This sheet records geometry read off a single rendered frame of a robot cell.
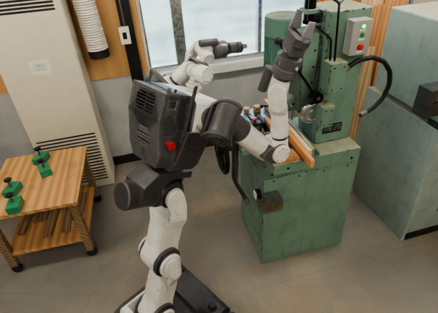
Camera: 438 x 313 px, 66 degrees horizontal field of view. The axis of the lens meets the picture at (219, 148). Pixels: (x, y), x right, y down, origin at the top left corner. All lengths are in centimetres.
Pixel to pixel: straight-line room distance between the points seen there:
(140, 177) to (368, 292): 158
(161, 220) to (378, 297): 142
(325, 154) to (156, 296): 113
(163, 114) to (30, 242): 171
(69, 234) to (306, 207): 158
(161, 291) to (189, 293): 31
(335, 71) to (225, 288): 142
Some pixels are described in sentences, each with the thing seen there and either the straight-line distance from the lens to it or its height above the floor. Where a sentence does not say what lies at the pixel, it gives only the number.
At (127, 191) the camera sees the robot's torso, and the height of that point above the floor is 108.
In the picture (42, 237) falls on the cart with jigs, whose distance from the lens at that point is 265.
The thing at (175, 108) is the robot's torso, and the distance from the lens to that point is 119.
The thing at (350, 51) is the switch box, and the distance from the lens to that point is 177.
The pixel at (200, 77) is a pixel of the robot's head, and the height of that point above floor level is 141.
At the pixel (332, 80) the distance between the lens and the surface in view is 175.
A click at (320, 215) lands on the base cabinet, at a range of 224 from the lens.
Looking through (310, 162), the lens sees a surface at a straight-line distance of 163.
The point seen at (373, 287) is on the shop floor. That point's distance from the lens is 240.
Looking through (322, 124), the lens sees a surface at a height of 99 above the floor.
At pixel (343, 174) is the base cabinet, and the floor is 63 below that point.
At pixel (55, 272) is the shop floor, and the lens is 265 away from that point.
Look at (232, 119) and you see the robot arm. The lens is 116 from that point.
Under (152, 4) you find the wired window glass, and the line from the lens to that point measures 293.
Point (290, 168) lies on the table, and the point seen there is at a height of 86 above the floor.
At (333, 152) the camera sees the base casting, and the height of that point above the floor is 80.
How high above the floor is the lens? 189
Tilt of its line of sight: 34 degrees down
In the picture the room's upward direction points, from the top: 4 degrees counter-clockwise
